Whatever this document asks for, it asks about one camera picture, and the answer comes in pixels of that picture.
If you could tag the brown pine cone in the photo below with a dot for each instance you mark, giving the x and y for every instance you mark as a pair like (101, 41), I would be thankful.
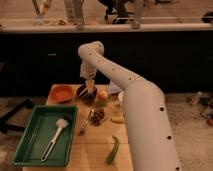
(97, 117)

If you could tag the wooden table board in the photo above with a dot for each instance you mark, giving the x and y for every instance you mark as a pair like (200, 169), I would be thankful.
(89, 151)

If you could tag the metal fork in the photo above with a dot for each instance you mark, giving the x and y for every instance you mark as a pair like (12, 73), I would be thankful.
(83, 128)

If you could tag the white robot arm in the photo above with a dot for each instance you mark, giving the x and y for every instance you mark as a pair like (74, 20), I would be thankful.
(151, 142)

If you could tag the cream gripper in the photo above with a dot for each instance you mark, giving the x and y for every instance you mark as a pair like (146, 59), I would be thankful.
(90, 84)

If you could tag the light blue cloth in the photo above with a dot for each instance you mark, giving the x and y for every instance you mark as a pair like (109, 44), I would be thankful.
(113, 88)

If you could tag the white dish brush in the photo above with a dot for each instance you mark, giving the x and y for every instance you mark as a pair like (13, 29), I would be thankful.
(61, 124)

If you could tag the green chili pepper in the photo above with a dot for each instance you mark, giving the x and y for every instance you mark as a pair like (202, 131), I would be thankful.
(112, 154)

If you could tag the green plastic tray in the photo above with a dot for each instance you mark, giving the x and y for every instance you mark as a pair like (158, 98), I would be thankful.
(38, 133)

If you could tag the black stand on floor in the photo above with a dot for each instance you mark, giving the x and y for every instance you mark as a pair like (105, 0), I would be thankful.
(5, 127)

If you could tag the red yellow apple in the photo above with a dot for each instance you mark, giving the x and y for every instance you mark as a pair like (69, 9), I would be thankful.
(102, 95)

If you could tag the dark maroon bowl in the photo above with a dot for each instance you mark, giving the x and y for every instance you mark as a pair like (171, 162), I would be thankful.
(90, 99)

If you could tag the clear jar white lid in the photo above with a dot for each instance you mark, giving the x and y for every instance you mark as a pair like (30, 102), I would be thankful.
(119, 100)

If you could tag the red bowl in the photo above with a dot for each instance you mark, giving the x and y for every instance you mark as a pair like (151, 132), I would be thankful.
(61, 93)

